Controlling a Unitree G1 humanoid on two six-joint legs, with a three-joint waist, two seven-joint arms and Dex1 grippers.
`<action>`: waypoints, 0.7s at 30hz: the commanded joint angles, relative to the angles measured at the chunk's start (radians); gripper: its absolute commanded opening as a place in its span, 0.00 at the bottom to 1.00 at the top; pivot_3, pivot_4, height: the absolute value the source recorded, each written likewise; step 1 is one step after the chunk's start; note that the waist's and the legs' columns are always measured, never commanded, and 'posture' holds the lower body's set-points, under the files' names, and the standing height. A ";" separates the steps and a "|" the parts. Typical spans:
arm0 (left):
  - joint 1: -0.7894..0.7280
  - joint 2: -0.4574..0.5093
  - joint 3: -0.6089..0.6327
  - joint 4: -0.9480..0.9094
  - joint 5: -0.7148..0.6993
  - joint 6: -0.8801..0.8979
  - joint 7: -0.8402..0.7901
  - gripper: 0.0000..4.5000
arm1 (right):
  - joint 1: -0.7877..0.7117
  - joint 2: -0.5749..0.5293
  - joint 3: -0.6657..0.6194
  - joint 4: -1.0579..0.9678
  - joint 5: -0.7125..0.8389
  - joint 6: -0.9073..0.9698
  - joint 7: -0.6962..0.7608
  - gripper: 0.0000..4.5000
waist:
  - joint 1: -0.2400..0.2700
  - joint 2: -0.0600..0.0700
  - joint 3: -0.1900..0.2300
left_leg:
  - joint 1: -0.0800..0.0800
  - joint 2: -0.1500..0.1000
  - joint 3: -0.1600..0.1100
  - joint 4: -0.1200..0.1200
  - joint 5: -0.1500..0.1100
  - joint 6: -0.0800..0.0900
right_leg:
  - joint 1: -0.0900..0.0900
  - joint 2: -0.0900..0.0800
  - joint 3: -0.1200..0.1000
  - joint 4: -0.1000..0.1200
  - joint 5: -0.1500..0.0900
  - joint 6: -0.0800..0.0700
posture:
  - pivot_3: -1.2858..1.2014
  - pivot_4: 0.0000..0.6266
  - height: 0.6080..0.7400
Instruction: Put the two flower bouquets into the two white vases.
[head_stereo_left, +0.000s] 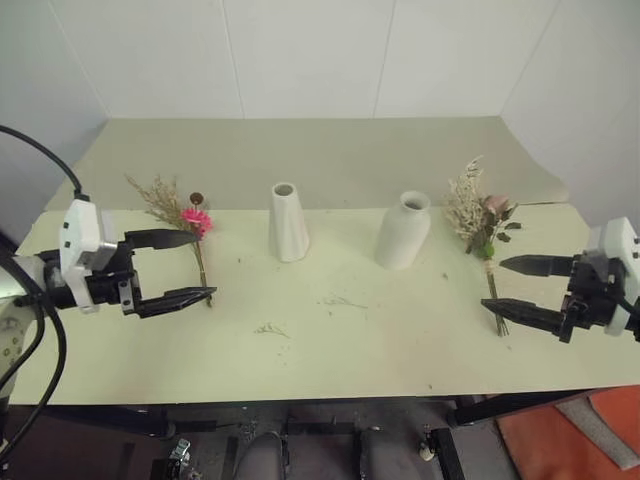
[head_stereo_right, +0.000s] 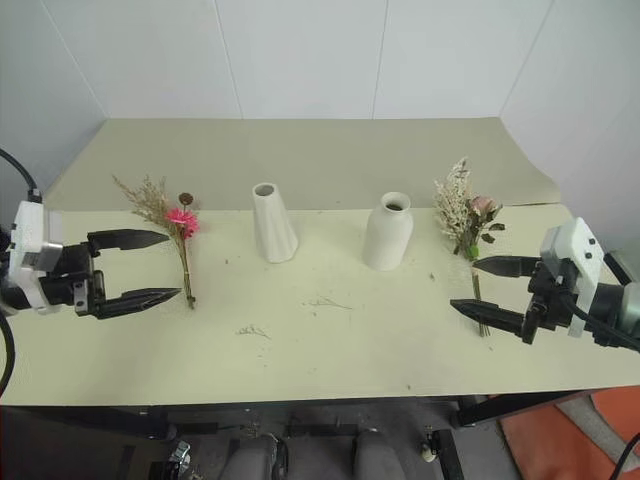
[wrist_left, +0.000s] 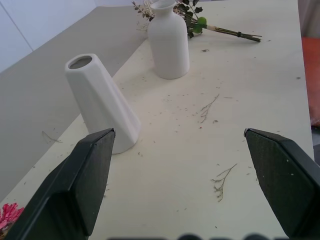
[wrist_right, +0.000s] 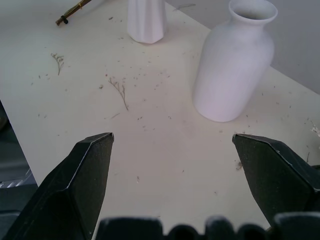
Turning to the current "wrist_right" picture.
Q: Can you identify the dried flower stem bundle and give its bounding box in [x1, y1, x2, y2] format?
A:
[55, 0, 92, 27]

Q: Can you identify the white faceted vase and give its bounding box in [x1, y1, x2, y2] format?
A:
[126, 0, 168, 45]

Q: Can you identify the white round bottle vase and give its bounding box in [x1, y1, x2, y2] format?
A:
[192, 0, 279, 123]

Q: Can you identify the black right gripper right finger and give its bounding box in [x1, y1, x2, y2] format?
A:
[232, 133, 320, 228]

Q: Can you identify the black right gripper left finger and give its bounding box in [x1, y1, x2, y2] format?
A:
[1, 132, 115, 240]

